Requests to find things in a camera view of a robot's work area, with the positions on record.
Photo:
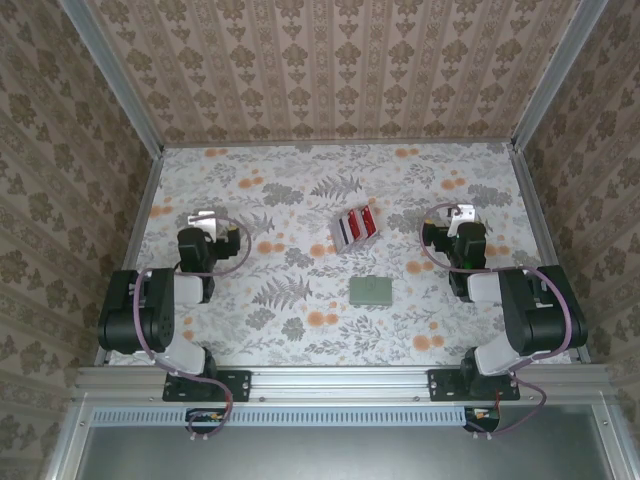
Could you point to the clear acrylic card stand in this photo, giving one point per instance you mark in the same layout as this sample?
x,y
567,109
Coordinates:
x,y
360,242

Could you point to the aluminium side rail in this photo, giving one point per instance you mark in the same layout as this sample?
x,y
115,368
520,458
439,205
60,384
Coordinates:
x,y
533,200
145,200

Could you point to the aluminium front rail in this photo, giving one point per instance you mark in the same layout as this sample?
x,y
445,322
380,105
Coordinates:
x,y
340,382

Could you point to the green card holder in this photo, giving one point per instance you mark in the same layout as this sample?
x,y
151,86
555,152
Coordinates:
x,y
370,292

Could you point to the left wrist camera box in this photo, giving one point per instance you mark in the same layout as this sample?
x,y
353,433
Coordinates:
x,y
202,220

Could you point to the floral table cover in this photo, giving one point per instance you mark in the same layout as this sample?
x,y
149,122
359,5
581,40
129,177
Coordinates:
x,y
320,345

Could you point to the aluminium frame post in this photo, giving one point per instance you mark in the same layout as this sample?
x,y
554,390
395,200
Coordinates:
x,y
114,75
556,75

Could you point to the sheet metal panel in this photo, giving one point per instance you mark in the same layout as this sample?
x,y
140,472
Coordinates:
x,y
325,455

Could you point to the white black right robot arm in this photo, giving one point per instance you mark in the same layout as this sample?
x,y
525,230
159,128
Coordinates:
x,y
520,310

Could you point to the red card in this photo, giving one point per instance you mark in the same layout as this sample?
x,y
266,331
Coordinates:
x,y
356,223
369,220

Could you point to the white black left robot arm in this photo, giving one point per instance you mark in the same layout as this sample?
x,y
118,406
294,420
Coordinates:
x,y
115,310

